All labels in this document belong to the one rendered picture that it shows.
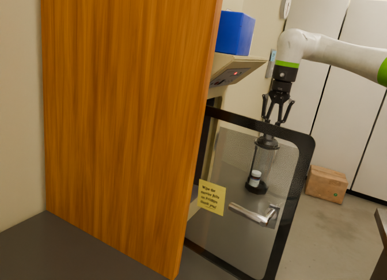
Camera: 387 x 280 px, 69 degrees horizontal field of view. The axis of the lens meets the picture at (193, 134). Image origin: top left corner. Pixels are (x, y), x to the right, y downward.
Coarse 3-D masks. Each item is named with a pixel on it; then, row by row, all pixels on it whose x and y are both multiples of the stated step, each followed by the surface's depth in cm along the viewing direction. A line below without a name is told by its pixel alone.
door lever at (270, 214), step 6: (234, 204) 61; (234, 210) 60; (240, 210) 59; (246, 210) 59; (270, 210) 61; (246, 216) 59; (252, 216) 58; (258, 216) 58; (270, 216) 59; (276, 216) 60; (258, 222) 57; (264, 222) 56
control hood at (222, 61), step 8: (216, 56) 62; (224, 56) 61; (232, 56) 60; (240, 56) 64; (248, 56) 70; (256, 56) 80; (216, 64) 62; (224, 64) 61; (232, 64) 63; (240, 64) 68; (248, 64) 74; (256, 64) 81; (216, 72) 63; (248, 72) 86; (240, 80) 92; (208, 88) 74
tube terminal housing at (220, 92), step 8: (224, 0) 75; (232, 0) 79; (240, 0) 85; (224, 8) 76; (232, 8) 81; (240, 8) 86; (216, 88) 87; (224, 88) 93; (208, 96) 83; (216, 96) 89; (224, 96) 95; (216, 104) 98; (224, 104) 97
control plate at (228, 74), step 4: (244, 68) 76; (248, 68) 79; (224, 72) 66; (228, 72) 68; (232, 72) 71; (240, 72) 78; (244, 72) 81; (220, 76) 67; (224, 76) 70; (228, 76) 73; (232, 76) 76; (236, 76) 80; (216, 80) 69; (220, 80) 72; (228, 80) 79; (232, 80) 83; (212, 84) 71; (220, 84) 78; (224, 84) 81
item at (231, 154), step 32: (224, 128) 64; (256, 128) 59; (288, 128) 56; (224, 160) 65; (256, 160) 61; (288, 160) 57; (192, 192) 73; (256, 192) 62; (288, 192) 58; (192, 224) 75; (224, 224) 69; (256, 224) 64; (288, 224) 59; (224, 256) 71; (256, 256) 65
